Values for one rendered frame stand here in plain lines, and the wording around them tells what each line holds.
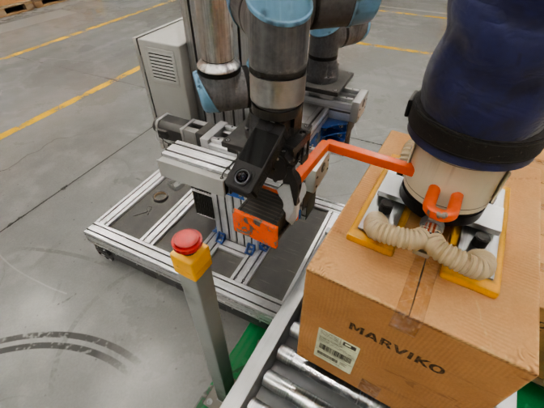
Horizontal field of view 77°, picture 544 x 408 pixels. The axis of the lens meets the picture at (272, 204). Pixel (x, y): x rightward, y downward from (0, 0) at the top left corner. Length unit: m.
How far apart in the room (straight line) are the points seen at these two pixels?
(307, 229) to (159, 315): 0.91
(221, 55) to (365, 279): 0.63
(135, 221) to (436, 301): 1.73
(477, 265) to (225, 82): 0.70
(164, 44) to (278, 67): 0.93
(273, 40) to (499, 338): 0.58
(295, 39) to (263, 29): 0.04
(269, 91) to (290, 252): 1.43
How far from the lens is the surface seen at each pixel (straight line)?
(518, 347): 0.72
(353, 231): 0.73
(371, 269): 0.70
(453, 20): 0.62
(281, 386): 1.13
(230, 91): 0.97
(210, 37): 0.92
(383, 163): 0.74
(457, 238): 0.80
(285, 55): 0.43
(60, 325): 2.12
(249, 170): 0.47
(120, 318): 2.00
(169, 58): 1.34
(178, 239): 0.80
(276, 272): 1.74
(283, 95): 0.45
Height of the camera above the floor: 1.62
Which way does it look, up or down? 43 degrees down
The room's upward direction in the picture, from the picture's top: straight up
